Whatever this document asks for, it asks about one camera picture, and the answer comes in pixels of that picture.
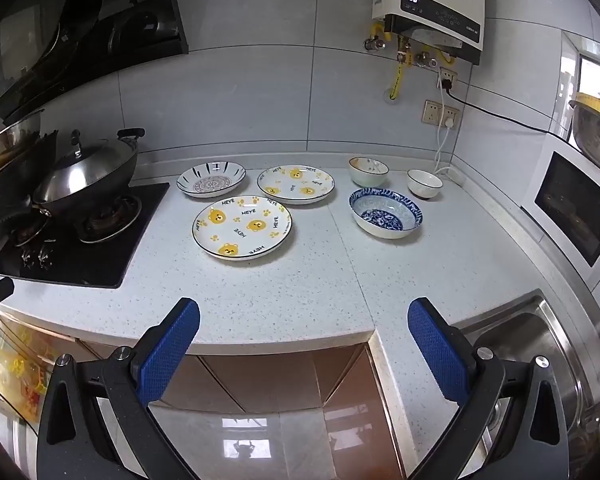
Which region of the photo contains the black glass gas cooktop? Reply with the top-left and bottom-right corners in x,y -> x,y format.
0,182 -> 172,290

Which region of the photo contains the blue floral bowl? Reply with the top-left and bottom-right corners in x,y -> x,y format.
349,188 -> 424,240

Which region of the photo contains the black range hood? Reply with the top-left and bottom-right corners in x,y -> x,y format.
0,0 -> 190,117

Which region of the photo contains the brown cabinet side panel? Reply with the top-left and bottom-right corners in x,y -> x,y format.
312,344 -> 384,411

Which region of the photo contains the black wok with long handle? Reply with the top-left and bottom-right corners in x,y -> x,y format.
0,132 -> 59,247

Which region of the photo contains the pale green flower bowl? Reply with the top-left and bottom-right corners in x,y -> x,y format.
348,156 -> 390,187

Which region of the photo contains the white microwave oven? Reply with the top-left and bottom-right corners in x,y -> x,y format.
520,130 -> 600,307

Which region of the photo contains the white power cable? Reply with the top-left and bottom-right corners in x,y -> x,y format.
433,117 -> 466,183

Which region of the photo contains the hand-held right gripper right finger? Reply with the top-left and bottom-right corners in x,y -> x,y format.
407,297 -> 571,480

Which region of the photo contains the steel basin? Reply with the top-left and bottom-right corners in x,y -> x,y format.
0,108 -> 46,171

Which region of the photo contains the yellow gas hose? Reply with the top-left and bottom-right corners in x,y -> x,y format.
387,35 -> 413,102

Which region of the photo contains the brown cabinet door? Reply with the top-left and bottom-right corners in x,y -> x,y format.
152,355 -> 246,411
201,351 -> 327,411

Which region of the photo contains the yellow plastic colander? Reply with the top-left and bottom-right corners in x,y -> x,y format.
574,91 -> 600,126

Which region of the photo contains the steel wok lid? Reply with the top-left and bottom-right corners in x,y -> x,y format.
42,130 -> 132,202

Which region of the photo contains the double wall socket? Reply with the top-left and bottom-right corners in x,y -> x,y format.
422,100 -> 462,127

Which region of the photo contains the small white bowl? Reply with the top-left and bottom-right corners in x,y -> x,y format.
407,168 -> 444,200

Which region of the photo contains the stainless steel sink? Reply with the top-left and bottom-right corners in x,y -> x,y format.
455,287 -> 600,480

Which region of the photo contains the large steel mixing bowl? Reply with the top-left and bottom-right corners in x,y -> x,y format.
567,99 -> 600,172

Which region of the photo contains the window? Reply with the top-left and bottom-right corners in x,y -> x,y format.
561,30 -> 600,136

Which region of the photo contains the striped pattern plate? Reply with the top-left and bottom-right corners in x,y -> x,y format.
176,160 -> 247,199

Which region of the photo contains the yellow bear print plate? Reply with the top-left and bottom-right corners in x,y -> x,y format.
191,195 -> 294,261
257,164 -> 337,206

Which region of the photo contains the black power cable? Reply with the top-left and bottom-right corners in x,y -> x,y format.
440,77 -> 572,140

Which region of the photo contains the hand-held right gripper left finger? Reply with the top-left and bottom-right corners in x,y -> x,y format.
36,297 -> 202,480

